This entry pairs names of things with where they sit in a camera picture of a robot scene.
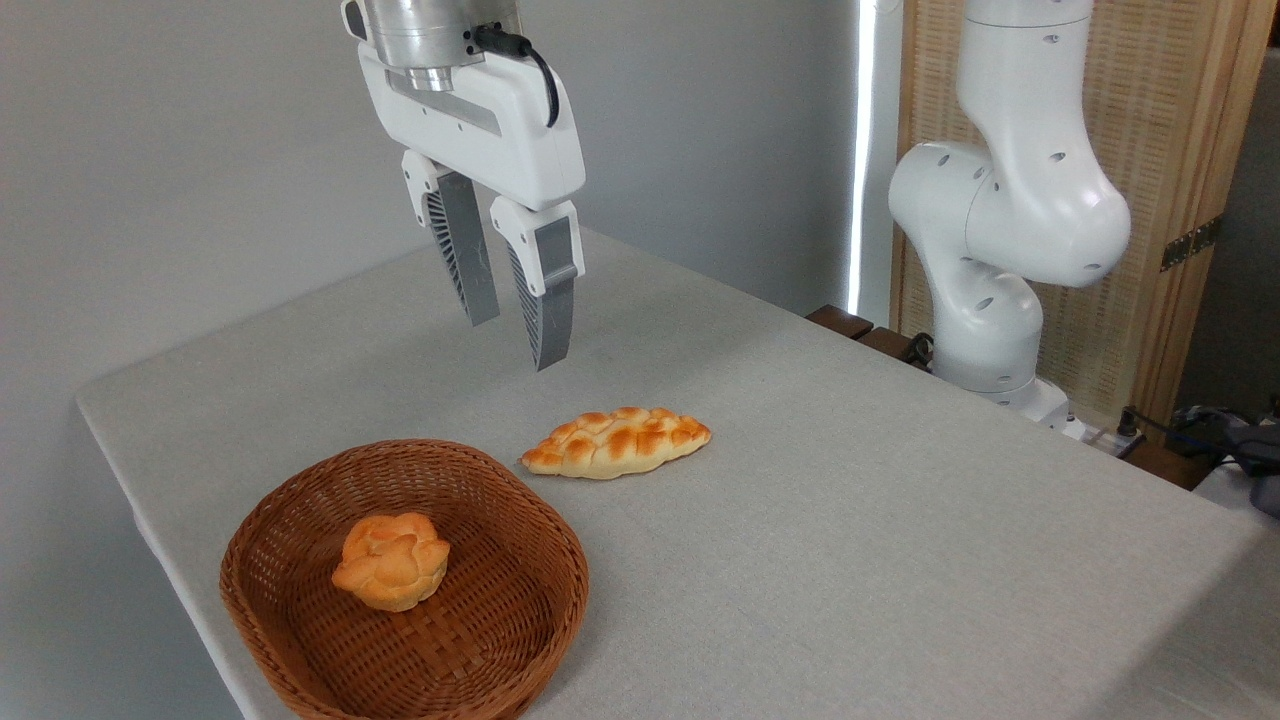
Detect grey blue fabric item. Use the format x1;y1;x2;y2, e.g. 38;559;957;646
1165;400;1280;518

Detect round orange bread bun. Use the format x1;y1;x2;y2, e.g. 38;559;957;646
331;512;452;613

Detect long braided bread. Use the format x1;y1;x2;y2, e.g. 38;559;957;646
519;406;713;481

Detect white power strip with plug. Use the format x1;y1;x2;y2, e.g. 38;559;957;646
1060;405;1146;459

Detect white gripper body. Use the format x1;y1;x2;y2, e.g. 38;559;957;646
340;0;587;213

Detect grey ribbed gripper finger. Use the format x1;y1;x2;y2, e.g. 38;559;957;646
489;195;585;372
401;149;501;327

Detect bamboo folding screen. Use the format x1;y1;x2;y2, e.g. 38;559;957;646
890;0;1280;431

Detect grey tablecloth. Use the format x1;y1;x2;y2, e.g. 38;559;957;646
75;225;1280;720

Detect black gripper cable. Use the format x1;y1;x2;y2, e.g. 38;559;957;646
470;24;561;129

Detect silver metal wrist flange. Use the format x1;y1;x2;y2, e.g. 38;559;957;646
362;0;521;93

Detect metal screen hinge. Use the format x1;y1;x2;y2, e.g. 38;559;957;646
1160;215;1223;273

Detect brown wicker basket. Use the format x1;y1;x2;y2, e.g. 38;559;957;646
219;438;590;720

